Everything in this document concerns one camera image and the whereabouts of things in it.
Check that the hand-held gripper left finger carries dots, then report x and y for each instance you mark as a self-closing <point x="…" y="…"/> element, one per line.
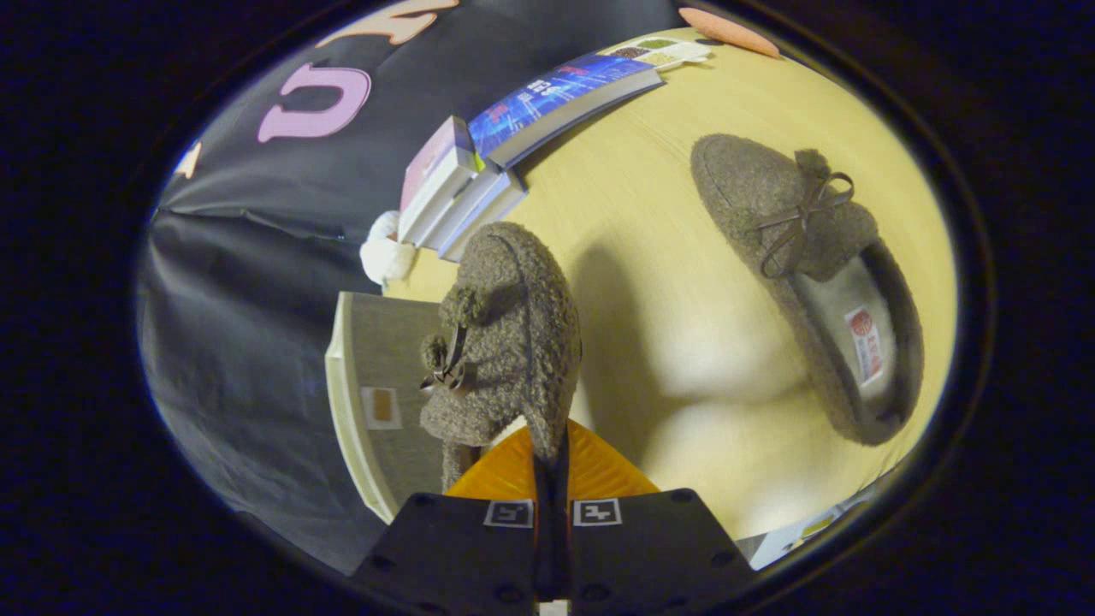
<point x="462" y="547"/>

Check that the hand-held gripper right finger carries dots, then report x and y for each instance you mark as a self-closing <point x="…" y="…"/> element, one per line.
<point x="650" y="547"/>

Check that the grey storage box cream rim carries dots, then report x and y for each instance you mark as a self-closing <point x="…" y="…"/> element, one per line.
<point x="402" y="359"/>

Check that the grey fuzzy shoe with bow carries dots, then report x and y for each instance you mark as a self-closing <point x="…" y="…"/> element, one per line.
<point x="513" y="342"/>
<point x="770" y="205"/>

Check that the white and blue flat object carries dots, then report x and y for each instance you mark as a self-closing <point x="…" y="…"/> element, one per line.
<point x="787" y="537"/>

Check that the white plush toy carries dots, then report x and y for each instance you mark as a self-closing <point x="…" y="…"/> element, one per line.
<point x="385" y="257"/>

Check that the white book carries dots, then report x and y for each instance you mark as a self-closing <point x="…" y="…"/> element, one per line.
<point x="466" y="201"/>
<point x="492" y="214"/>

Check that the black backdrop cloth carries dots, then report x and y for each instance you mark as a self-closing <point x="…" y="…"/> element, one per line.
<point x="248" y="282"/>

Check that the pink cover book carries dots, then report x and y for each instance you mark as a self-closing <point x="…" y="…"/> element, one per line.
<point x="432" y="167"/>

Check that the blue cover book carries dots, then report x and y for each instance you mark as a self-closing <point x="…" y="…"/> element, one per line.
<point x="547" y="98"/>

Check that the white card with colour samples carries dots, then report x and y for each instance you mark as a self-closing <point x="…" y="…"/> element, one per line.
<point x="663" y="53"/>

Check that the orange oval pad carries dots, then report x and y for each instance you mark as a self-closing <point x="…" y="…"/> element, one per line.
<point x="727" y="30"/>

